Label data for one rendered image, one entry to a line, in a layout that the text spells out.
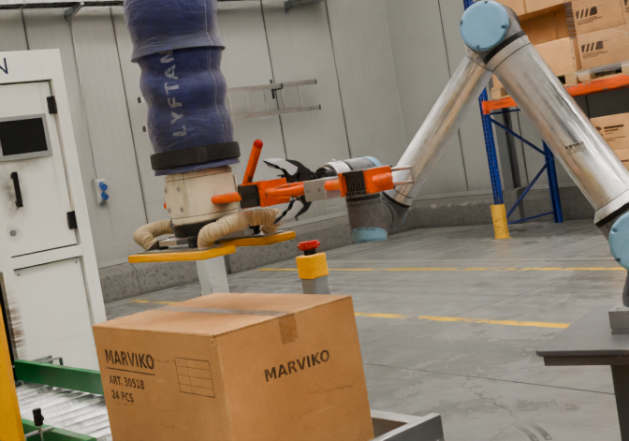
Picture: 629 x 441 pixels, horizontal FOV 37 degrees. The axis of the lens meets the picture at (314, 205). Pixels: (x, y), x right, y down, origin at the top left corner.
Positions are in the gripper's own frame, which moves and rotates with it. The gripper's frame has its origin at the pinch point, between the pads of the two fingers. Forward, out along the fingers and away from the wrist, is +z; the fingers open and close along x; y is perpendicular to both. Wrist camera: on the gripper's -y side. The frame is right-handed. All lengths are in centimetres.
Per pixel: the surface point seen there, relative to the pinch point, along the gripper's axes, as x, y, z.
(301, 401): -48.3, -3.5, 3.7
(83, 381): -63, 158, -23
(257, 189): 1.2, -0.8, 4.1
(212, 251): -11.4, 10.6, 11.6
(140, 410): -49, 38, 22
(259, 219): -6.3, 8.3, -2.0
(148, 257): -11.5, 34.1, 14.6
